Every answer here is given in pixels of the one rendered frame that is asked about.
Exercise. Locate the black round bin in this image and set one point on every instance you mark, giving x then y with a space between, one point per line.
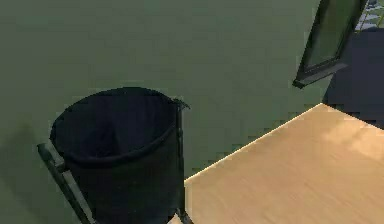
126 173

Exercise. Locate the dark framed window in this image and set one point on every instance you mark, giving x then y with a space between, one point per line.
330 36

